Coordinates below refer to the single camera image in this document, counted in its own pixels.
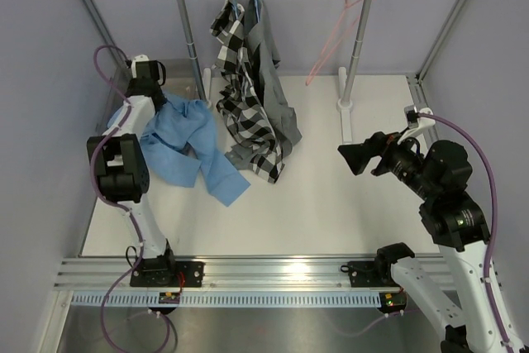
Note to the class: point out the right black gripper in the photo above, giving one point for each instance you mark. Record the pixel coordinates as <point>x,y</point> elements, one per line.
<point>358,155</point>

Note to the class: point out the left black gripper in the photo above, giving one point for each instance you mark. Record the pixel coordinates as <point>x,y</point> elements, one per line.
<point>131,83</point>

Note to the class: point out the light blue shirt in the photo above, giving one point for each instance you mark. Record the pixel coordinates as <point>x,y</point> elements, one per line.
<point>180,143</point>

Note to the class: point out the grey shirt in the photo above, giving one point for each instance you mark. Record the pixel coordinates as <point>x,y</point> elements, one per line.
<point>264,60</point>

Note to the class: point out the pink wire hanger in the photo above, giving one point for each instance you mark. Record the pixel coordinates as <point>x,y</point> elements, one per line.
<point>338,34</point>

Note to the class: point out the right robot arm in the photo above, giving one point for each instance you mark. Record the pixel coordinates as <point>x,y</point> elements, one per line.
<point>457,225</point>

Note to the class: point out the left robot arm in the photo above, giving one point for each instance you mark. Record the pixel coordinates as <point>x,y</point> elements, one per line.
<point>121,176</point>

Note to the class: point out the black white checkered shirt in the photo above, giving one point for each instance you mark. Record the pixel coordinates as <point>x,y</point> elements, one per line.
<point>256,146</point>

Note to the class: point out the clear grey plastic bin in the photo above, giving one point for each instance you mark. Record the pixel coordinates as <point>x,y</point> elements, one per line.
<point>179,80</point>

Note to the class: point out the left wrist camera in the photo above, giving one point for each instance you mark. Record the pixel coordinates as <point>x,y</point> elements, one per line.
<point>133,64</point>

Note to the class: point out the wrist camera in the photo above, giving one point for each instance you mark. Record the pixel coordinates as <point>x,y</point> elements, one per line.
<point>133,64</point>
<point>418,122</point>

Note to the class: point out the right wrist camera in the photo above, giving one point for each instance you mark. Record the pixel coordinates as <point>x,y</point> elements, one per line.
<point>418,122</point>

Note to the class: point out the aluminium mounting rail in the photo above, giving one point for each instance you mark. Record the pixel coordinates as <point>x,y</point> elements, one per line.
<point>231,274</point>

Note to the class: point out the slotted cable duct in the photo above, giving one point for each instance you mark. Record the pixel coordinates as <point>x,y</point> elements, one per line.
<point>210,299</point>

